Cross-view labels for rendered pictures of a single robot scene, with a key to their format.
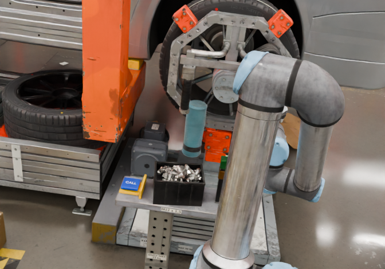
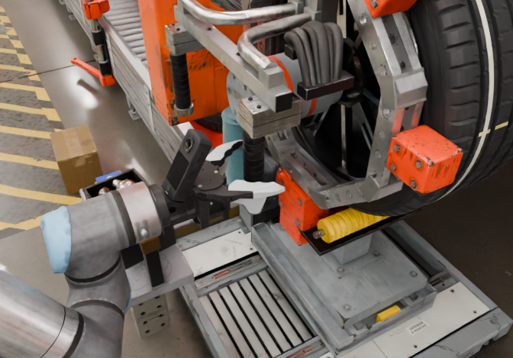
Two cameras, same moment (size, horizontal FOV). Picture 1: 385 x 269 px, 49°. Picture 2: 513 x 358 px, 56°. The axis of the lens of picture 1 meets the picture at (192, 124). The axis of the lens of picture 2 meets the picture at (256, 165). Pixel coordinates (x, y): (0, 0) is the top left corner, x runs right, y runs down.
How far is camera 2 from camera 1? 1.53 m
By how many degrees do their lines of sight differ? 51
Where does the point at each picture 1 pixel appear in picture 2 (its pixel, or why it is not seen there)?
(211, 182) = (307, 268)
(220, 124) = (295, 172)
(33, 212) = (158, 173)
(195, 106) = (225, 113)
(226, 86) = (237, 93)
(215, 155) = (288, 224)
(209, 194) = (166, 264)
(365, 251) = not seen: outside the picture
